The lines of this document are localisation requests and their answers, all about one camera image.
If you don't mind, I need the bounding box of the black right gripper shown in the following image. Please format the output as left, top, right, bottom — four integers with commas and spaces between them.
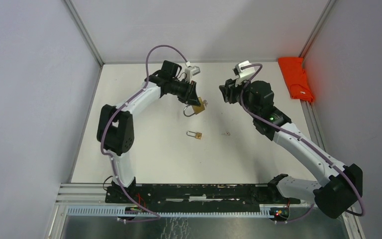
219, 75, 259, 118

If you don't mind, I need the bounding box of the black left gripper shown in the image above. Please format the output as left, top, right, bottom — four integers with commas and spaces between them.
170, 78, 201, 107

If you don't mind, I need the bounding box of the large brass padlock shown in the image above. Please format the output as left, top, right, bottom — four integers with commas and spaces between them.
183, 98, 206, 118

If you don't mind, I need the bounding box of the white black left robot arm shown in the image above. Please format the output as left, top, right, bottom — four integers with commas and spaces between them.
96, 60, 203, 203

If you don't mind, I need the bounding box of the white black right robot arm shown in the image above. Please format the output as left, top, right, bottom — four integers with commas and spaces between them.
219, 79, 363, 219

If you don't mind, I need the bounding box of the small brass padlock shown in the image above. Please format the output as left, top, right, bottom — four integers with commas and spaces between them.
186, 131, 202, 139

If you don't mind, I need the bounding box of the orange folded cloth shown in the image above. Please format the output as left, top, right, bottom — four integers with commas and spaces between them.
278, 57, 315, 103

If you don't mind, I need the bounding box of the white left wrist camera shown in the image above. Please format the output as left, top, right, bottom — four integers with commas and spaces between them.
184, 61, 201, 83

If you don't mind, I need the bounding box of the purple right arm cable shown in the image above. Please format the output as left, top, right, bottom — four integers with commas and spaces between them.
239, 63, 366, 224

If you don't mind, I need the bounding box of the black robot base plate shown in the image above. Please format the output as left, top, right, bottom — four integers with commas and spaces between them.
104, 182, 301, 214

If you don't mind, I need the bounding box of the aluminium corner frame rail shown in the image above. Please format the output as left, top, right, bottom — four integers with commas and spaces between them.
298, 0, 338, 59

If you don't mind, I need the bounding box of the left aluminium frame rail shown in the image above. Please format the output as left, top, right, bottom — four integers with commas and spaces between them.
62, 0, 104, 67

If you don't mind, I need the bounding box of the white slotted cable duct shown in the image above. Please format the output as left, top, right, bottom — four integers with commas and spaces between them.
66, 206, 279, 219

